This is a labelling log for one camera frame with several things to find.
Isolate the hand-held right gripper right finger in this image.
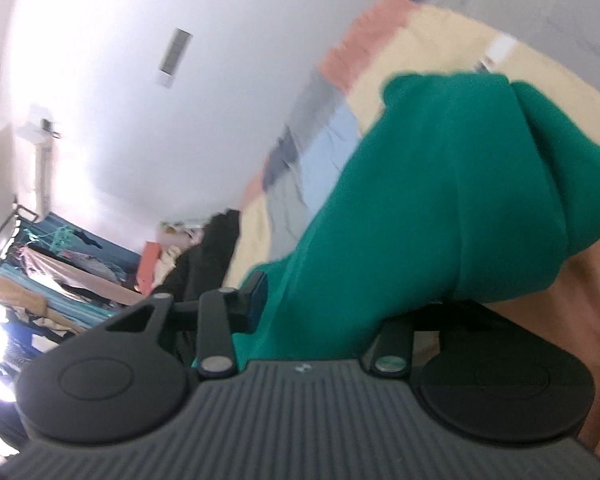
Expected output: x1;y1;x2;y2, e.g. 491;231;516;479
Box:
359;302;511;379

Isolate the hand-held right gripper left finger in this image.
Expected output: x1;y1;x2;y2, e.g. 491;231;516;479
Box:
105;271;270;379

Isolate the green zip hoodie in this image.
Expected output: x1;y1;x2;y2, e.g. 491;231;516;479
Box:
190;72;600;371

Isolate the clothes drying rack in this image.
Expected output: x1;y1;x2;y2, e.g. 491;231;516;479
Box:
0;195;144;351

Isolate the cream cloth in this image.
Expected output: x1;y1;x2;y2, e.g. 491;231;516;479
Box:
152;247;181;286

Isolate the white air conditioner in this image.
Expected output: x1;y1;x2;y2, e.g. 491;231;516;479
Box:
14;104;63;208

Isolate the patchwork blanket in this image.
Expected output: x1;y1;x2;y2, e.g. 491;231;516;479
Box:
227;0;600;466

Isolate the grey wall panel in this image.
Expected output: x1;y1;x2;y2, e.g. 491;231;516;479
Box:
157;27;194;89

